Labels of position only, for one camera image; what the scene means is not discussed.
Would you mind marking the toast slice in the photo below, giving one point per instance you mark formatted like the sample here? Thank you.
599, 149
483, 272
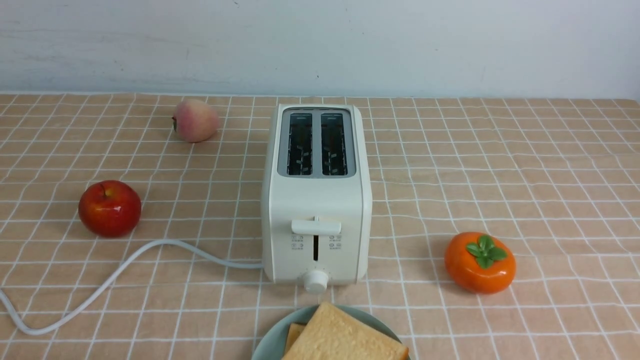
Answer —
294, 331
332, 334

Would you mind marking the white two-slot toaster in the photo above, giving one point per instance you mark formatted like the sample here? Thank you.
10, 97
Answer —
316, 200

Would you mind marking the pink peach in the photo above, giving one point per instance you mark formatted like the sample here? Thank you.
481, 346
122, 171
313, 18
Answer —
195, 121

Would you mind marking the light blue plate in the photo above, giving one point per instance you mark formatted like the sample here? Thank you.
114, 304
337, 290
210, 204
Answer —
272, 345

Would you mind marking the orange persimmon with green leaf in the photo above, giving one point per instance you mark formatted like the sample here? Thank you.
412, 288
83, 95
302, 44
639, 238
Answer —
479, 263

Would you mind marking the red apple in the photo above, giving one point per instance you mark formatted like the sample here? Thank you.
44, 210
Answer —
110, 209

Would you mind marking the checkered orange tablecloth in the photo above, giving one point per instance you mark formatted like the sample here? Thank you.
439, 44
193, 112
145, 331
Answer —
555, 180

